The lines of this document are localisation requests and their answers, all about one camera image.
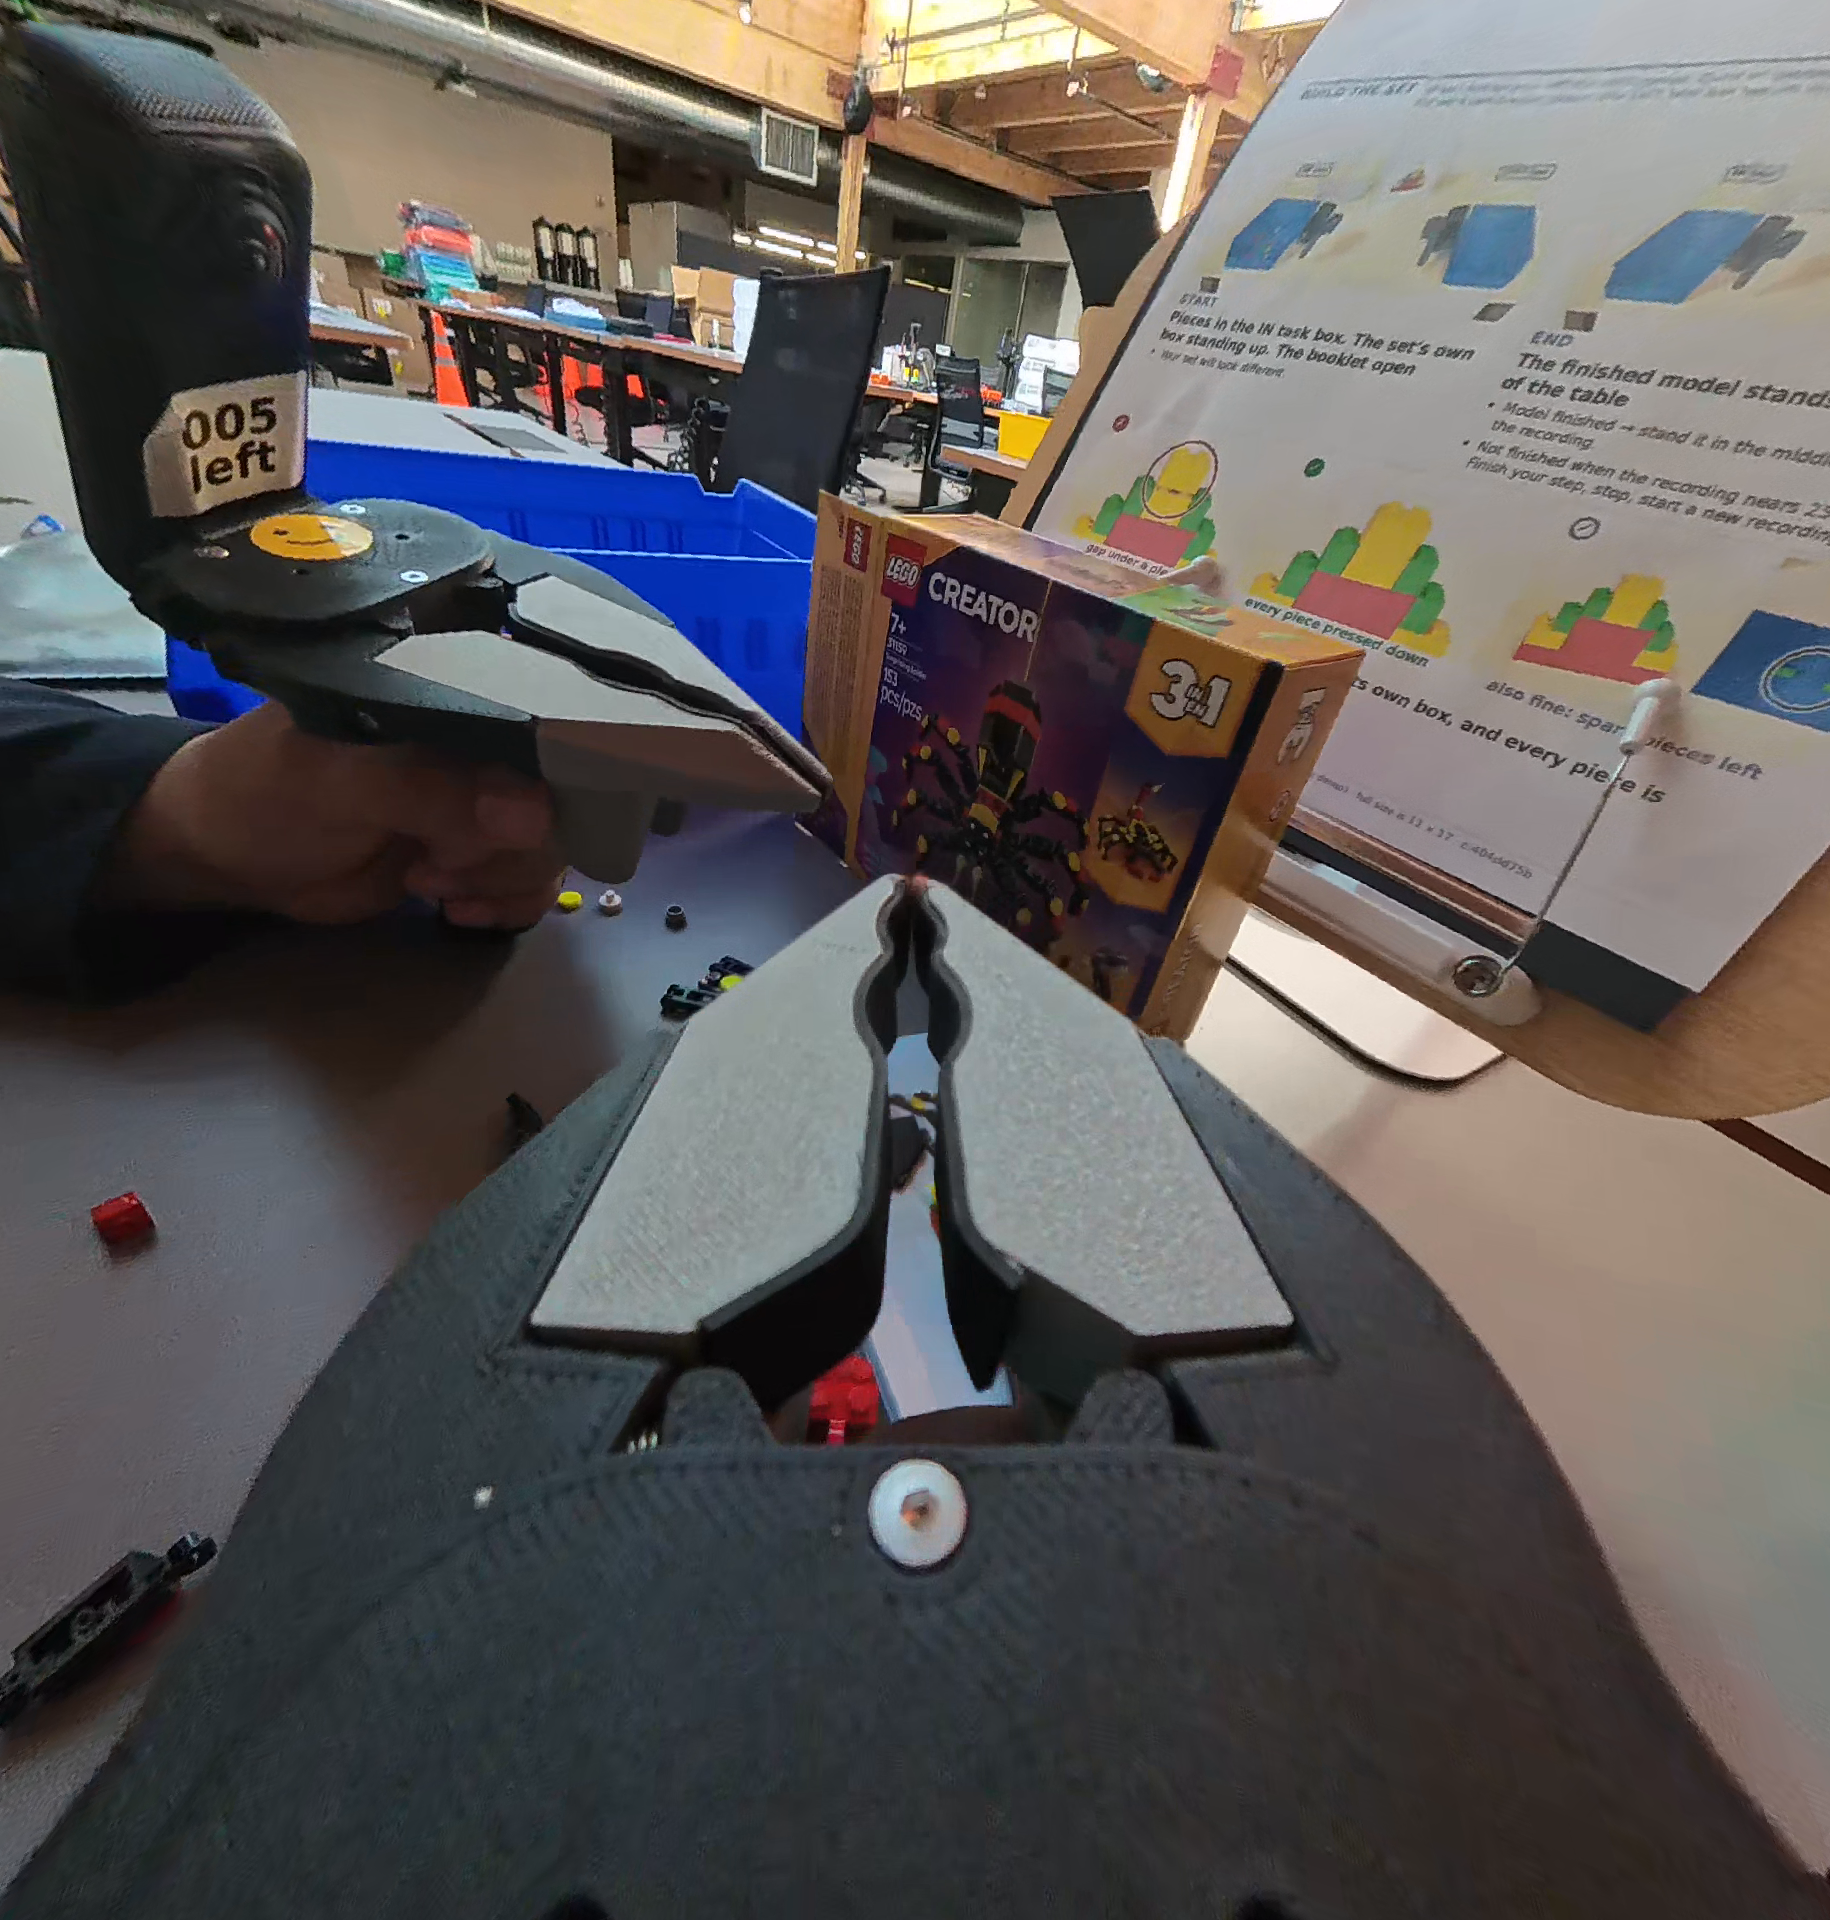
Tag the small black lego claw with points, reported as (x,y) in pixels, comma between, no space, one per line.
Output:
(521,1113)

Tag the black lego beam piece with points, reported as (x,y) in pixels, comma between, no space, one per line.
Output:
(90,1627)

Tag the stack of colourful cloths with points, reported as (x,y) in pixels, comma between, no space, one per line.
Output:
(437,252)

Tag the orange traffic cone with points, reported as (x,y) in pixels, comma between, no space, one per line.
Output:
(448,361)

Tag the red lego brick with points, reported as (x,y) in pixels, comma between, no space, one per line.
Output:
(122,1220)

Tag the black yellow lego subassembly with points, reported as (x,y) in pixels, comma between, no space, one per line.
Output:
(705,990)

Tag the lego set box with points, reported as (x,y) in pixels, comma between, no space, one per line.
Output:
(1036,720)

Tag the silver monitor stand base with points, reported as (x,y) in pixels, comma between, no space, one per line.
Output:
(1366,1020)

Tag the printed instruction sheet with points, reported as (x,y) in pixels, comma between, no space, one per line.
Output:
(1455,226)

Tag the black wheeled office chair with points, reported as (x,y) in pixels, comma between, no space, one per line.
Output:
(952,406)

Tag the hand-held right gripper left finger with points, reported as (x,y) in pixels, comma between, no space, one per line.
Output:
(736,1185)

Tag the person's left hand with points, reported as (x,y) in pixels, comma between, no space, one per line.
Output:
(331,825)

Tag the blue plastic bin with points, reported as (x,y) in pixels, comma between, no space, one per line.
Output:
(675,540)

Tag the long work table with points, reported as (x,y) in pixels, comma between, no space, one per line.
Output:
(585,337)

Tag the yellow storage bin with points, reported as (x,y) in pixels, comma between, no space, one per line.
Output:
(1023,434)

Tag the wall air vent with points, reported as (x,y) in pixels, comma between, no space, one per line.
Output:
(792,147)

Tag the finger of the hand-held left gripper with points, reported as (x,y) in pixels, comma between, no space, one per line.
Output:
(615,638)
(600,735)

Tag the grey plastic pouch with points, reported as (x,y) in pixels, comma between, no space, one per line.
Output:
(46,615)

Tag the black mesh office chair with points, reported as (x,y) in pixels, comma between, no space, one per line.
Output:
(810,390)

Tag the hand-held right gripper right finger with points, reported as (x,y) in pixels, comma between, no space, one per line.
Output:
(1111,1185)

